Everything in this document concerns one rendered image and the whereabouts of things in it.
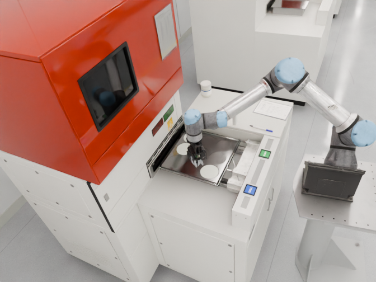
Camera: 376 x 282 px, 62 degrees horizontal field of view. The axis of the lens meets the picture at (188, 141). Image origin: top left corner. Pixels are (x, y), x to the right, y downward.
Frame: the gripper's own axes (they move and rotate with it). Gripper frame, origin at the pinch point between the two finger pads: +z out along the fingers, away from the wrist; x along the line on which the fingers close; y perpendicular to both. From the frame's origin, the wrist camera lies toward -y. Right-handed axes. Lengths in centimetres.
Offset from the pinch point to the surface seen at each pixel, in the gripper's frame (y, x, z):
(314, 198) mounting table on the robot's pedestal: 34, 51, 17
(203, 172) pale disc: -0.2, 3.2, 9.0
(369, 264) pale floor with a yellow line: 50, 99, 99
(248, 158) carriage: -0.7, 31.3, 10.9
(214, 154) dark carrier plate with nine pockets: -10.3, 14.3, 9.1
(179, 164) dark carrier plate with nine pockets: -12.0, -6.9, 9.2
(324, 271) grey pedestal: 43, 69, 97
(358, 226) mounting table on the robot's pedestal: 55, 60, 17
